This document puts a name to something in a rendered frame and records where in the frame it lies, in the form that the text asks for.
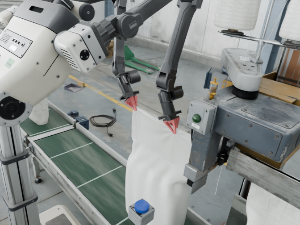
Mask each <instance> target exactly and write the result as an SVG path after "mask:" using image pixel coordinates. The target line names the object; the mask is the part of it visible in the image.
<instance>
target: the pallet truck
mask: <svg viewBox="0 0 300 225"><path fill-rule="evenodd" d="M124 55H125V64H126V65H129V66H131V67H134V68H137V69H139V70H142V71H144V72H146V73H147V74H148V73H152V72H154V71H153V70H151V69H149V68H147V67H144V66H142V65H139V64H136V63H134V62H131V61H128V60H133V61H135V62H138V63H141V64H143V65H146V66H149V67H151V68H154V69H156V70H158V71H160V68H161V66H159V65H156V64H153V63H150V62H147V61H145V60H142V59H139V58H136V57H134V53H133V52H132V51H131V50H130V48H129V47H128V46H127V45H125V47H124Z"/></svg>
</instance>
